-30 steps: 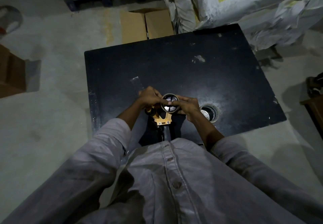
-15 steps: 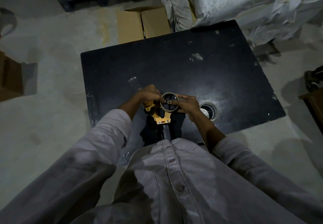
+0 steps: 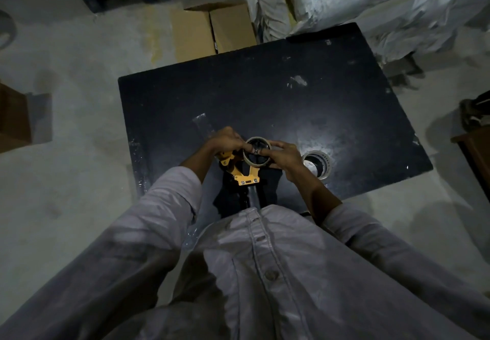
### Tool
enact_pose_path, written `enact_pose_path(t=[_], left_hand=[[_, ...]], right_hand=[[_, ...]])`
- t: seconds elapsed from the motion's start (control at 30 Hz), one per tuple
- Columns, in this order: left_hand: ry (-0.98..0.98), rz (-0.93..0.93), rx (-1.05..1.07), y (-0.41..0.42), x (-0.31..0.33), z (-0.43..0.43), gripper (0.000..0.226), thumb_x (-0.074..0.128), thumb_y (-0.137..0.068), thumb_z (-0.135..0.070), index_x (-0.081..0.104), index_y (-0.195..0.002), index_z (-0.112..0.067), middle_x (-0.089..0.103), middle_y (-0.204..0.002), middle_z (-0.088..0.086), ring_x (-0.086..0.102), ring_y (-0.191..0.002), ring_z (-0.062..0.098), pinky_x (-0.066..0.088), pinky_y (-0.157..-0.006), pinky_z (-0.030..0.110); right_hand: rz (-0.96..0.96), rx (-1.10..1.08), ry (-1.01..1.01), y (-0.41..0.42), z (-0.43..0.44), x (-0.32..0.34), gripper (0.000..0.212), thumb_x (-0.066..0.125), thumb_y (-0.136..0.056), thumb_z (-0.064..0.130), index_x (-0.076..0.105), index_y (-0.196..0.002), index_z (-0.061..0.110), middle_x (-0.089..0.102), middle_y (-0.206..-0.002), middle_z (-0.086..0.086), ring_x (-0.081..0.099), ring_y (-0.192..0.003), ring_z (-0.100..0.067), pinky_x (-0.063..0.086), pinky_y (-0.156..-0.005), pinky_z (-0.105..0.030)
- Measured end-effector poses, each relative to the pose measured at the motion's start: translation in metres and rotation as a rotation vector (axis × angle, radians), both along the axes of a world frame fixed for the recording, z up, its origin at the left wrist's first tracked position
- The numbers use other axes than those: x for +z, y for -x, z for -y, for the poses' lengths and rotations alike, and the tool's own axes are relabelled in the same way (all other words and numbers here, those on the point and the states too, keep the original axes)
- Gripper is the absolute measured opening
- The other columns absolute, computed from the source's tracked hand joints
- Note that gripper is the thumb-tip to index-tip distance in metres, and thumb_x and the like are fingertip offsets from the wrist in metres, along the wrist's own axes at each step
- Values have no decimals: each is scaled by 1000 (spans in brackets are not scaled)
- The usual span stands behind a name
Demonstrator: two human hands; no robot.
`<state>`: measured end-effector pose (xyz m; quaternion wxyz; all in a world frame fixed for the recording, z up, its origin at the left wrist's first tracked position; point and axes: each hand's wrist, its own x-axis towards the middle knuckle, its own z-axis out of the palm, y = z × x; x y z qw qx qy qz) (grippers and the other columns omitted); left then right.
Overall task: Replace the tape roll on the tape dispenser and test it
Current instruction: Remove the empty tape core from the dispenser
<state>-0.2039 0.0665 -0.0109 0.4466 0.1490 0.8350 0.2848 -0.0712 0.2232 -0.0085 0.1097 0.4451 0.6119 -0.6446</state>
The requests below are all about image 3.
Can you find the open cardboard box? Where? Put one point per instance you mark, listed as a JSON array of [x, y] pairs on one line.
[[212, 29]]

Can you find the brown cardboard box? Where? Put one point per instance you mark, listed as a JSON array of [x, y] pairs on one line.
[[14, 119]]

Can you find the black table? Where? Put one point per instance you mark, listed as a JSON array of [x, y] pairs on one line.
[[275, 110]]

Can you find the person's right thumb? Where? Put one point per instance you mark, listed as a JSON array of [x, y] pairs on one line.
[[268, 155]]

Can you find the person's right hand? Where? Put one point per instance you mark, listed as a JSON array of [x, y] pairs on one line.
[[285, 157]]

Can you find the yellow tape dispenser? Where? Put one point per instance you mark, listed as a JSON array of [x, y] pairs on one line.
[[239, 169]]

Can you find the strip of clear tape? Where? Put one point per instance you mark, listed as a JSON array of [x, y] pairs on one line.
[[203, 123]]

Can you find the person's right forearm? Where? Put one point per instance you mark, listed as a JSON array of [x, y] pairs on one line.
[[314, 194]]

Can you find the person's left forearm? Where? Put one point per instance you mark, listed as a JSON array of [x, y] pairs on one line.
[[195, 159]]

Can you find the person's left fingers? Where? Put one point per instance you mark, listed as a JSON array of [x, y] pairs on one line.
[[241, 143]]

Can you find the brown wooden furniture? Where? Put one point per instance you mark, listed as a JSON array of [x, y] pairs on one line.
[[474, 156]]

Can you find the grey button shirt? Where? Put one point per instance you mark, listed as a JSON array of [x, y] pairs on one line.
[[245, 271]]

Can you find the dark bag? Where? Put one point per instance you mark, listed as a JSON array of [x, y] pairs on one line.
[[476, 110]]

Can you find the person's left hand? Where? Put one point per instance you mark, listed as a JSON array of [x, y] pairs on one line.
[[224, 141]]

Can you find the clear tape roll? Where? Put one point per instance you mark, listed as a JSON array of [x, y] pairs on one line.
[[316, 164], [257, 152]]

